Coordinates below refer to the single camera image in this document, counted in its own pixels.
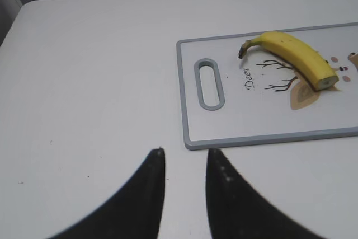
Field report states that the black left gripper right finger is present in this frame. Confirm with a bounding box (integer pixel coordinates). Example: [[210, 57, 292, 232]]
[[205, 149, 320, 238]]

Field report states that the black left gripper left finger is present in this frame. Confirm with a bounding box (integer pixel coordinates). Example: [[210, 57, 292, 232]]
[[53, 148, 166, 238]]

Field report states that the yellow banana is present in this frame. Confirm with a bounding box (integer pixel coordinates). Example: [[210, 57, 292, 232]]
[[238, 31, 339, 91]]

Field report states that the white grey-rimmed cutting board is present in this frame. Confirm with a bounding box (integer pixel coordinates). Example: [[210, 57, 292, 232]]
[[176, 22, 357, 150]]

